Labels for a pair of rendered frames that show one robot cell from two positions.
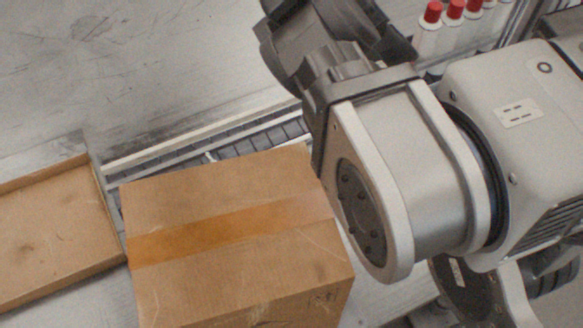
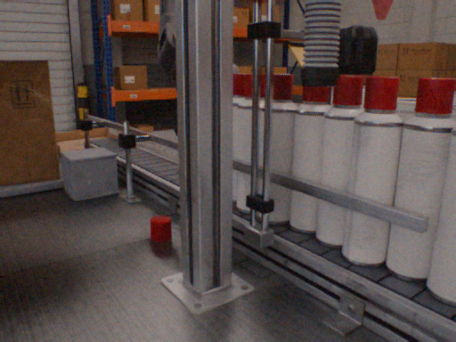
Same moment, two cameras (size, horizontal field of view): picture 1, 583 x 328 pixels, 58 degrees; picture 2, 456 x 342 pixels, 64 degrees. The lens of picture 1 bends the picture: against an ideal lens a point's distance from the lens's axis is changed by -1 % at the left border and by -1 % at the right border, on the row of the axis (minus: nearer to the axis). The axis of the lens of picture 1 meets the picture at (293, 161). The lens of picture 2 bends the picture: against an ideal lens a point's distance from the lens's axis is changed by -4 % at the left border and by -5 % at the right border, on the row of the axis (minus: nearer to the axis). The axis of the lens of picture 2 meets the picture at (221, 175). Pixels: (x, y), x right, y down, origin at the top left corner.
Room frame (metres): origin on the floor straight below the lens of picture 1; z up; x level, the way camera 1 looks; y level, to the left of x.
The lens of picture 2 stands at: (0.79, -0.88, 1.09)
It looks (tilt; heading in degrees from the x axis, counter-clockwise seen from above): 15 degrees down; 84
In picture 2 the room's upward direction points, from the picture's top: straight up
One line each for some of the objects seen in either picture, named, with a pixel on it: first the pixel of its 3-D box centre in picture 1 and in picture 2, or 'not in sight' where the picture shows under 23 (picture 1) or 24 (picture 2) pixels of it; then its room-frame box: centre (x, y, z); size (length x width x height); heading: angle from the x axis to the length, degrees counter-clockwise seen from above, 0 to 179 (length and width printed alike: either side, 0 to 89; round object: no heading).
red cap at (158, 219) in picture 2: not in sight; (160, 228); (0.74, -0.31, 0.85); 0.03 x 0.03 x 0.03
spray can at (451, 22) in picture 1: (445, 37); (254, 143); (0.89, -0.33, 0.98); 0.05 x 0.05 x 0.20
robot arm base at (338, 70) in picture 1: (346, 98); not in sight; (0.31, -0.04, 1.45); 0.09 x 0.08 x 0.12; 114
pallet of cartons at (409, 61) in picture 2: not in sight; (396, 111); (3.10, 3.01, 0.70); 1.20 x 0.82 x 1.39; 120
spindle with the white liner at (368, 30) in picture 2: not in sight; (352, 103); (1.12, -0.15, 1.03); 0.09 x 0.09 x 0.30
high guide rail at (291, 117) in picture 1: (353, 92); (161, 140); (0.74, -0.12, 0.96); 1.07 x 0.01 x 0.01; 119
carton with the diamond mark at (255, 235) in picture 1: (237, 262); (2, 118); (0.33, 0.09, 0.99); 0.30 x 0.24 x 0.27; 109
